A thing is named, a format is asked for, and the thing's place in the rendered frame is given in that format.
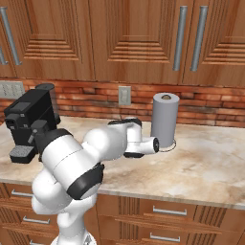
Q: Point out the black coffee machine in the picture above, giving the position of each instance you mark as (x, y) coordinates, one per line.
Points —
(30, 108)

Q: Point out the grey light switch plate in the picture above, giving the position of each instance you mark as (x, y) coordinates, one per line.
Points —
(11, 90)

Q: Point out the grey wall outlet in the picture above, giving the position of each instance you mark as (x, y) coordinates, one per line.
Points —
(124, 95)

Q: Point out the wooden drawer front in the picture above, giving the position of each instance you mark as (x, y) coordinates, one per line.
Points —
(204, 212)
(197, 236)
(12, 237)
(12, 213)
(16, 188)

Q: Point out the grey paper towel roll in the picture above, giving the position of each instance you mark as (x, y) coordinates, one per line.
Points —
(165, 119)

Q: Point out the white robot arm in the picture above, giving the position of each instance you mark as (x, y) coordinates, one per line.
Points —
(63, 156)

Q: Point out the wooden upper cupboard door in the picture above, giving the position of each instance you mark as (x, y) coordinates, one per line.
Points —
(223, 38)
(3, 32)
(51, 35)
(137, 35)

